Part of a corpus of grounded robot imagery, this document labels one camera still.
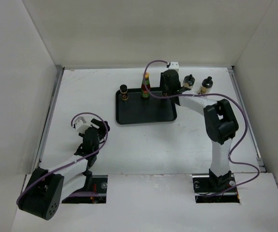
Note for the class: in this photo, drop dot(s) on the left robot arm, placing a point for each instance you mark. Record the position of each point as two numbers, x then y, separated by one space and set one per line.
71 181

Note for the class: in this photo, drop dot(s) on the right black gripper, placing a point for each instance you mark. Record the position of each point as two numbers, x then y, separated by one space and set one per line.
162 83

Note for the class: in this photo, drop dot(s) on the black-cap grinder bottle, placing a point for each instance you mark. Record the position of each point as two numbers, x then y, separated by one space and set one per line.
206 85
188 82

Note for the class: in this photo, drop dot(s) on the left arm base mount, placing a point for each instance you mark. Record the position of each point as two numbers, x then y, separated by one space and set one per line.
93 191

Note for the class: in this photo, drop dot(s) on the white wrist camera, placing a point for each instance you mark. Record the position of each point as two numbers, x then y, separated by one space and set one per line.
173 65
80 125

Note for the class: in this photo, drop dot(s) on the black plastic tray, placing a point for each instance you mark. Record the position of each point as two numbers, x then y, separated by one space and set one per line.
136 110

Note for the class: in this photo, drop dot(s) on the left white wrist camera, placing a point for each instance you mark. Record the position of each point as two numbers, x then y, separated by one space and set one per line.
80 125

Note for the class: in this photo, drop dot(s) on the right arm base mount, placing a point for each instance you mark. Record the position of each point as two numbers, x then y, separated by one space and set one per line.
206 193

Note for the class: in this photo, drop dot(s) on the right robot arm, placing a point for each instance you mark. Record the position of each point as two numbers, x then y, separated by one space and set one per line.
220 125

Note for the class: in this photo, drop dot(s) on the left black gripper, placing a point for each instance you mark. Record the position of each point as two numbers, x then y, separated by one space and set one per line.
101 124

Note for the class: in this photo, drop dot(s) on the left black-cap grinder bottle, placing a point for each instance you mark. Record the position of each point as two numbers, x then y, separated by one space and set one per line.
188 82

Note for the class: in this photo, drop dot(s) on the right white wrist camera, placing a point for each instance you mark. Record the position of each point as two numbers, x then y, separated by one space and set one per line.
173 65

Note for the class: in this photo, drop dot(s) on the red sauce bottle yellow cap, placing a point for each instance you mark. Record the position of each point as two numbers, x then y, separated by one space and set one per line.
145 87

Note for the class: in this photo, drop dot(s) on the right black-cap grinder bottle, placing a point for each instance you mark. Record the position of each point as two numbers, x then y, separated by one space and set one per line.
206 85

